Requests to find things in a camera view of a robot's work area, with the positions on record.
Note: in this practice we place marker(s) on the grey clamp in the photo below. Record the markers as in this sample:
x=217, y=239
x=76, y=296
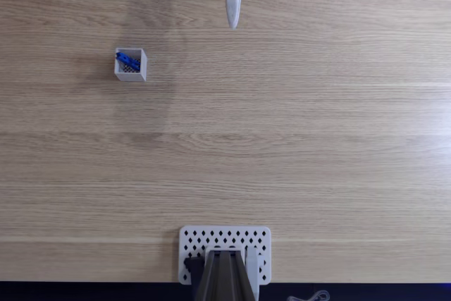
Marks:
x=252, y=265

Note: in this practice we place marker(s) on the black clamp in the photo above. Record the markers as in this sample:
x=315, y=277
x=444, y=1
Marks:
x=194, y=266

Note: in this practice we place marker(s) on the white perforated stand base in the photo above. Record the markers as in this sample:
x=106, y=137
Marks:
x=225, y=235

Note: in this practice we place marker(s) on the small grey crate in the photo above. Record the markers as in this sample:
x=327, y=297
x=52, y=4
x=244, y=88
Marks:
x=129, y=76

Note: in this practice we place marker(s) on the blue peg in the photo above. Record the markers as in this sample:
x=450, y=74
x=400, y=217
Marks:
x=127, y=60

